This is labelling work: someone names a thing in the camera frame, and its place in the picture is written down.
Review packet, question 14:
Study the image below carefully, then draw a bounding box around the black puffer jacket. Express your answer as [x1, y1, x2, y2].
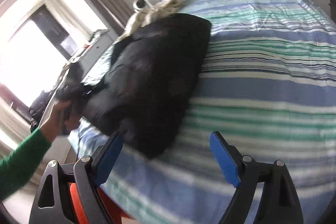
[56, 14, 211, 159]

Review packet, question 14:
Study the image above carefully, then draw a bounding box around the beige crumpled garment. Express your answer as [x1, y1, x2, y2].
[116, 0, 184, 42]

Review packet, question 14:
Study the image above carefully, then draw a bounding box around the person's left hand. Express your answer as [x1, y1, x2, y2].
[40, 101, 81, 143]

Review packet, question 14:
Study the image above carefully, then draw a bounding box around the green sleeved left forearm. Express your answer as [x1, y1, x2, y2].
[1, 128, 51, 201]

